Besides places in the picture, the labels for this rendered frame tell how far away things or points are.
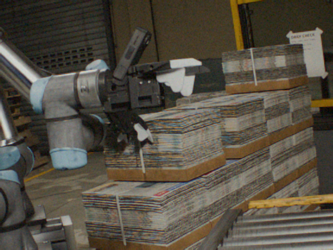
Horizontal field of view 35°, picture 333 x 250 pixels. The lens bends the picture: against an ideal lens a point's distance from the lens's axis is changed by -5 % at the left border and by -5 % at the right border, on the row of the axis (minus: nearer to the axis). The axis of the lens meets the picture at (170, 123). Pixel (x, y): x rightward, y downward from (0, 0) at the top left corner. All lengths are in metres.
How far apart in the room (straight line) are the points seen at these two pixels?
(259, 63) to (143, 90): 1.86
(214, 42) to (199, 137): 6.96
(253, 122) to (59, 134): 1.44
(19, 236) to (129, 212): 0.67
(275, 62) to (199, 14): 6.27
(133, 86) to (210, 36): 7.96
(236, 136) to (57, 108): 1.31
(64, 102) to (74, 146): 0.09
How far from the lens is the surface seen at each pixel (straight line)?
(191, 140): 2.03
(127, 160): 2.13
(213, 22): 9.00
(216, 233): 1.46
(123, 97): 1.08
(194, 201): 2.02
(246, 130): 2.37
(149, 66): 1.04
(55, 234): 1.87
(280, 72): 2.84
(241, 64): 2.93
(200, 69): 1.12
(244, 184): 2.36
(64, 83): 1.11
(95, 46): 9.59
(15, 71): 1.29
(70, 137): 1.12
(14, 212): 1.37
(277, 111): 2.68
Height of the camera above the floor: 1.23
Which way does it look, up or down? 5 degrees down
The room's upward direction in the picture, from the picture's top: 8 degrees counter-clockwise
